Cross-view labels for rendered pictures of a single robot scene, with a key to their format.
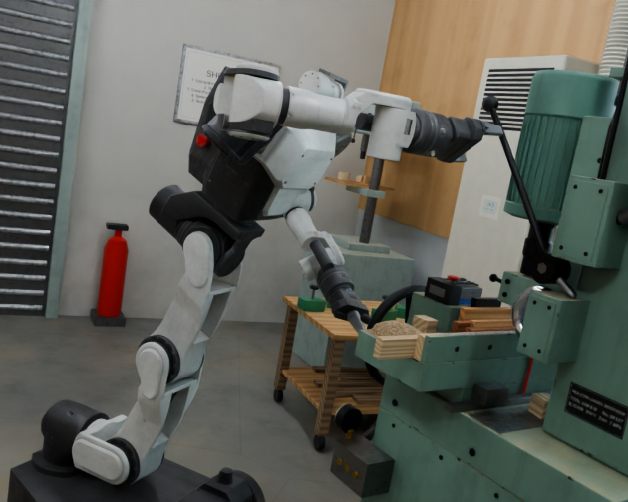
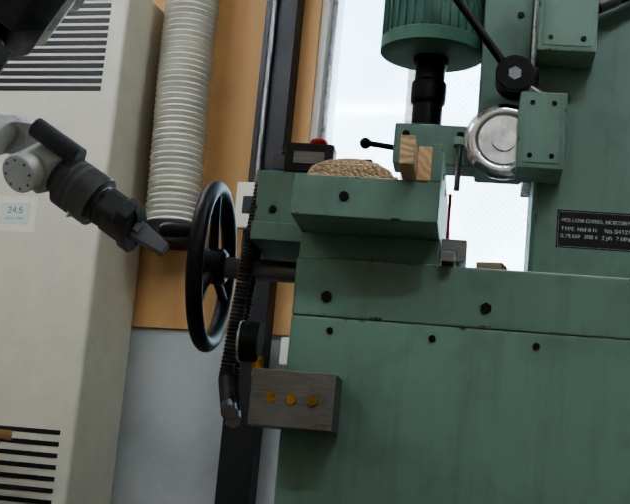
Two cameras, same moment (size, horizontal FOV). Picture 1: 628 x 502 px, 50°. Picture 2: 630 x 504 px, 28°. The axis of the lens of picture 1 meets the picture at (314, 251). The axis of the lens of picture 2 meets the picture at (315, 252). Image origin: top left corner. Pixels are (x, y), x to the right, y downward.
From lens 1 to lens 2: 1.39 m
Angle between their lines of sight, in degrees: 50
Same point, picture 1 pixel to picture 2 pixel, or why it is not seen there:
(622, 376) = (619, 182)
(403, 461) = (359, 375)
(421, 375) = (437, 197)
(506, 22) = not seen: outside the picture
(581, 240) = (575, 25)
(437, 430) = (417, 305)
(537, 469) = (588, 288)
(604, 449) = (616, 271)
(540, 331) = (547, 133)
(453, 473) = (457, 350)
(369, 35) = not seen: outside the picture
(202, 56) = not seen: outside the picture
